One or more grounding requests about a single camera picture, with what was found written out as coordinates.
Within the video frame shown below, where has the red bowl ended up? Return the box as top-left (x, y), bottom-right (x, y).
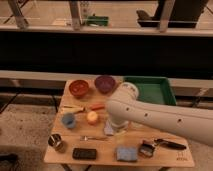
top-left (69, 80), bottom-right (89, 98)

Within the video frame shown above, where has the purple bowl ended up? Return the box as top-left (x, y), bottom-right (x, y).
top-left (94, 75), bottom-right (116, 94)

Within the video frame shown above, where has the yellow apple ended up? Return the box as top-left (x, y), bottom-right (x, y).
top-left (86, 111), bottom-right (99, 125)

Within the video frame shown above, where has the blue cup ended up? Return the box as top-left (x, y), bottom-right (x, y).
top-left (61, 113), bottom-right (76, 129)

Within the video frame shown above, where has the silver fork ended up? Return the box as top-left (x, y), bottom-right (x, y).
top-left (80, 135), bottom-right (108, 141)

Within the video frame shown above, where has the green object on shelf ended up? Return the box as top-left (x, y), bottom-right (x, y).
top-left (86, 15), bottom-right (109, 26)

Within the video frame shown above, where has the black handled knife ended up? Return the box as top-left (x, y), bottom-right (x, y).
top-left (154, 139), bottom-right (187, 150)

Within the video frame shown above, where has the dark machine on shelf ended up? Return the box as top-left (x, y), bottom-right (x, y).
top-left (136, 0), bottom-right (209, 28)

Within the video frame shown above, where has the green plastic tray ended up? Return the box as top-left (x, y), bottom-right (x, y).
top-left (123, 76), bottom-right (176, 106)

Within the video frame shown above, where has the black rectangular block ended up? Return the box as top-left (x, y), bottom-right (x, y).
top-left (72, 148), bottom-right (97, 160)

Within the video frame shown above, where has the blue sponge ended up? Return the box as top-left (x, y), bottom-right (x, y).
top-left (116, 146), bottom-right (138, 162)

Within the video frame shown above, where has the wooden table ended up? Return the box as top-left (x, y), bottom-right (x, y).
top-left (44, 80), bottom-right (194, 167)

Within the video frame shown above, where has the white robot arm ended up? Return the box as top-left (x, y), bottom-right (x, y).
top-left (105, 82), bottom-right (213, 147)

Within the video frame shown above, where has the metal can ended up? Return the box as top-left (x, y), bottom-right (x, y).
top-left (48, 134), bottom-right (65, 152)

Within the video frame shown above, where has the light blue crumpled cloth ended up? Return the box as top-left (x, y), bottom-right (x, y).
top-left (104, 120), bottom-right (114, 136)

